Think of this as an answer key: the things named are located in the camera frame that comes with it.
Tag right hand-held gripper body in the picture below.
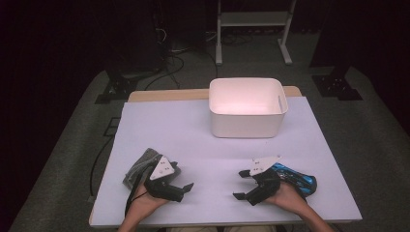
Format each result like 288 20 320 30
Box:
246 155 281 207

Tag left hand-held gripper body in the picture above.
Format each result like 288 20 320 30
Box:
143 155 184 203

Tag grey cloth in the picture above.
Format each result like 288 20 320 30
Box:
122 147 182 191

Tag blue toy car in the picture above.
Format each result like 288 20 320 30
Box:
270 161 318 198

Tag white plastic storage bin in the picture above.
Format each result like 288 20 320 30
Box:
208 76 289 139

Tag person's right hand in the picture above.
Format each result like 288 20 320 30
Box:
267 181 308 214

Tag person's left hand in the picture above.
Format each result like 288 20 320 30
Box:
127 185 170 220

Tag white table cover sheet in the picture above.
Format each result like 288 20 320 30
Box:
89 96 363 228

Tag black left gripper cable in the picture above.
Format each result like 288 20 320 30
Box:
124 165 155 218

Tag thin black floor cable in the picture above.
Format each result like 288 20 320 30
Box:
89 134 116 198

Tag black floor frame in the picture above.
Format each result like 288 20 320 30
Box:
102 117 121 137

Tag black floor cables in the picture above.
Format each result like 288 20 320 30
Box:
143 52 187 92

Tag black stand with base plate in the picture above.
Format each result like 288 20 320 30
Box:
311 65 364 102
94 62 140 105

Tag white metal stand frame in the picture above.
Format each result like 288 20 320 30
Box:
215 0 298 67

